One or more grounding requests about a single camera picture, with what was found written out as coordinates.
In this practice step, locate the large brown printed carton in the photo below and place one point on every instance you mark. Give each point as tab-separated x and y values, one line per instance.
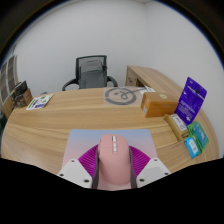
25	98

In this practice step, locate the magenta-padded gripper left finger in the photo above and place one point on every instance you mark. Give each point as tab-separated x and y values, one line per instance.
75	171

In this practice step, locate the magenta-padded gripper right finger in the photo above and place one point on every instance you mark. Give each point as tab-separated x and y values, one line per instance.
153	170

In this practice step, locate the blue packet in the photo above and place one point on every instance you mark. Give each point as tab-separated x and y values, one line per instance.
192	147

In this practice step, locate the tan long box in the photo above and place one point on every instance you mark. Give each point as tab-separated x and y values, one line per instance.
176	126

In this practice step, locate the purple standing pouch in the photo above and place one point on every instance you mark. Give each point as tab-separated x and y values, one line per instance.
190	100

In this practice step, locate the brown cardboard box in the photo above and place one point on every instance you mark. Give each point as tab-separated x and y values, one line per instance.
158	105

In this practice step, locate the wooden cabinet shelf unit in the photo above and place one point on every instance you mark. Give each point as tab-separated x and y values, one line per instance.
8	80

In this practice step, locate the pink and blue mouse pad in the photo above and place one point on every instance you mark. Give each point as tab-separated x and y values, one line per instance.
83	140

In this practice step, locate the grey backpack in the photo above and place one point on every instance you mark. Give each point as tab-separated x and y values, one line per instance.
92	75

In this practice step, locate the black mesh office chair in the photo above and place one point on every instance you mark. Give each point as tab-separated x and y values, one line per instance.
78	65

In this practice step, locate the pink computer mouse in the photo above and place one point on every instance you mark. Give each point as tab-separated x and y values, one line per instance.
114	160

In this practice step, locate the white printed sheet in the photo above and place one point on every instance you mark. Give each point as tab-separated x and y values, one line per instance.
39	102

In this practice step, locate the green packet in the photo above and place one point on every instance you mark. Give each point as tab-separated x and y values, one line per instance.
201	135

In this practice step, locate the black printed box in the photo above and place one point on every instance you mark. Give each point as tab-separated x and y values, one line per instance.
20	87

